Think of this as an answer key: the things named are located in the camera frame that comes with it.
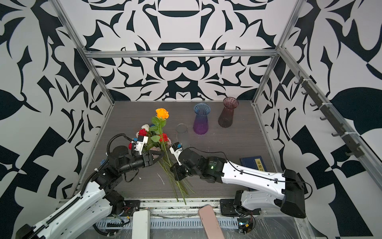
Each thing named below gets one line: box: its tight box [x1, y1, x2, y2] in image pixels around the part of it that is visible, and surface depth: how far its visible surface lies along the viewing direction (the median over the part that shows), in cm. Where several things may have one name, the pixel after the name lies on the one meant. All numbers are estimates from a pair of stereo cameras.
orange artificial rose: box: [149, 108, 172, 168], surface depth 81 cm
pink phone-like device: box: [197, 204, 226, 239], surface depth 70 cm
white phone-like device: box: [131, 209, 151, 239], surface depth 66 cm
